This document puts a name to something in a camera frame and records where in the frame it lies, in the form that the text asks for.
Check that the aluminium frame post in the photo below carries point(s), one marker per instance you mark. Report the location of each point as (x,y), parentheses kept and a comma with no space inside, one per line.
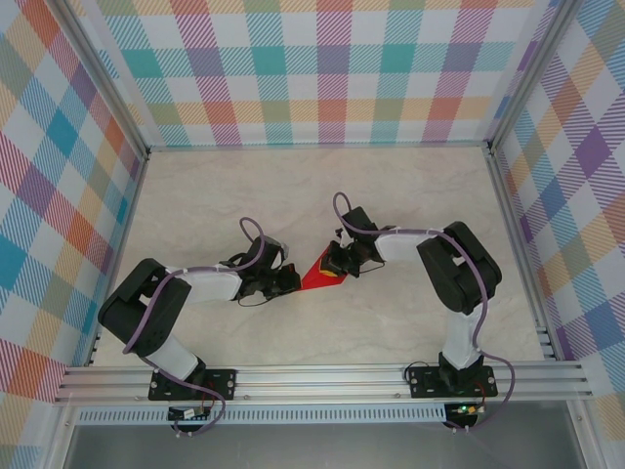
(529,73)
(105,83)

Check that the aluminium back rail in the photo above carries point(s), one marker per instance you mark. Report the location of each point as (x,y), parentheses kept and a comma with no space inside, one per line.
(317,145)

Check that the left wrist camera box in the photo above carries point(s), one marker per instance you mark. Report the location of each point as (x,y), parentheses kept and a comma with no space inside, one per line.
(283,249)

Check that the aluminium mounting rail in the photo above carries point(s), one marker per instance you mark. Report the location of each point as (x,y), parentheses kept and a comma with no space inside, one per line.
(317,383)

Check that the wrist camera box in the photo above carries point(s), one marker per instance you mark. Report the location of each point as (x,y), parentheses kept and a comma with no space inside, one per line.
(338,235)
(283,249)

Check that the red square paper sheet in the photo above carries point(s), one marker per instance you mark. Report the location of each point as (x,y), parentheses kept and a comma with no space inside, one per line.
(312,281)

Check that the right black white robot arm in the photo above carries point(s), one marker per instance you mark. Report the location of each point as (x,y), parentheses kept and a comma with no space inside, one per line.
(459,293)

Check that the grey metal panel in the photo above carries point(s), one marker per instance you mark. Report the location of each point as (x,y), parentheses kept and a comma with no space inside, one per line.
(317,449)

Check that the slotted metal bracket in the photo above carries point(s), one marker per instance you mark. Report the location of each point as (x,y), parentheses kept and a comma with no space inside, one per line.
(547,344)
(95,349)

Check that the aluminium side rail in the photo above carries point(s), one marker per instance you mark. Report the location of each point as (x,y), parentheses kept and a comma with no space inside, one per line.
(509,195)
(117,254)

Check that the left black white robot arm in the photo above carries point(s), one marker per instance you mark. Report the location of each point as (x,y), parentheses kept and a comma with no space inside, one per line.
(117,312)

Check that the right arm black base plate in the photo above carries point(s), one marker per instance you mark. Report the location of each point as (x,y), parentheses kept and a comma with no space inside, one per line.
(425,383)

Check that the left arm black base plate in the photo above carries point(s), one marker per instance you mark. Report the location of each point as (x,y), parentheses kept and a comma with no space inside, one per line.
(222,383)

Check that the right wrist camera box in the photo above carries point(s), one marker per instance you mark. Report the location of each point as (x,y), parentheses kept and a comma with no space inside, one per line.
(338,235)

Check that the circuit board with green light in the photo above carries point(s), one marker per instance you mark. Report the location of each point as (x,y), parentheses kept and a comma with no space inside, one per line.
(466,409)

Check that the small black circuit board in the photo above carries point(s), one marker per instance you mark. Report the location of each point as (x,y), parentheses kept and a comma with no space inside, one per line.
(183,414)

